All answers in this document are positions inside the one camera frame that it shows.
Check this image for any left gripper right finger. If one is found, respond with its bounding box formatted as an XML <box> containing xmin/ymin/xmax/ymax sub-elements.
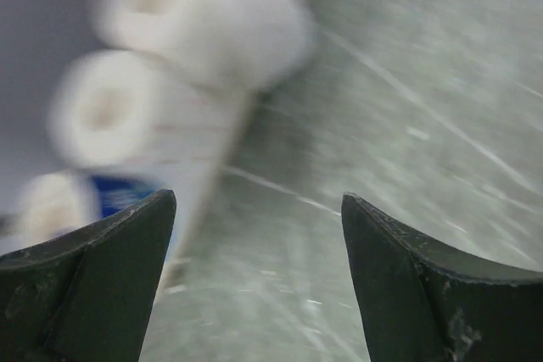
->
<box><xmin>341</xmin><ymin>193</ymin><xmax>543</xmax><ymax>362</ymax></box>

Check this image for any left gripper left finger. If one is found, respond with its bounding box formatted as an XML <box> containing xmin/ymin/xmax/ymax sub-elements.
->
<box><xmin>1</xmin><ymin>190</ymin><xmax>176</xmax><ymax>362</ymax></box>

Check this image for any blue Tempo roll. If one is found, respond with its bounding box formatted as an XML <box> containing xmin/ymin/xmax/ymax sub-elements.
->
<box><xmin>9</xmin><ymin>167</ymin><xmax>179</xmax><ymax>247</ymax></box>

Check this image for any plain white toilet roll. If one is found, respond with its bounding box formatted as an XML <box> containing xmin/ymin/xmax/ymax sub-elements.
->
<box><xmin>89</xmin><ymin>0</ymin><xmax>316</xmax><ymax>92</ymax></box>

